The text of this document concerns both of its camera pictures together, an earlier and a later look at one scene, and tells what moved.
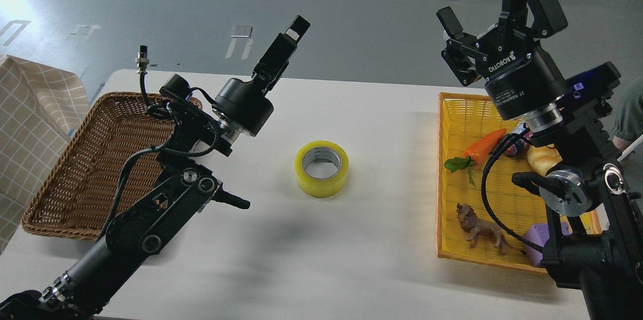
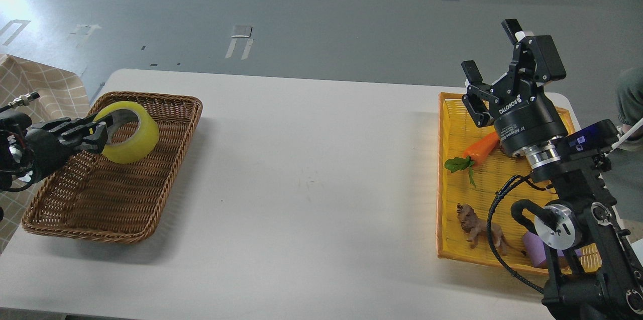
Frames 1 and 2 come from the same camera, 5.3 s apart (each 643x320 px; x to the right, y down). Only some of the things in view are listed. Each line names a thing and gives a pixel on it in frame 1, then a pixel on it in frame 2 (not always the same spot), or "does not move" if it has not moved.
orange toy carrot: [475, 154] does not move
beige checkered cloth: [40, 104] does not move
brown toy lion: [470, 223] does not move
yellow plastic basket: [481, 215] does not move
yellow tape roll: [321, 188] → [143, 144]
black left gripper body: [243, 106] → [46, 152]
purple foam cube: [538, 234] does not move
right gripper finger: [463, 51] → [479, 96]
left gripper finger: [268, 73] → [98, 141]
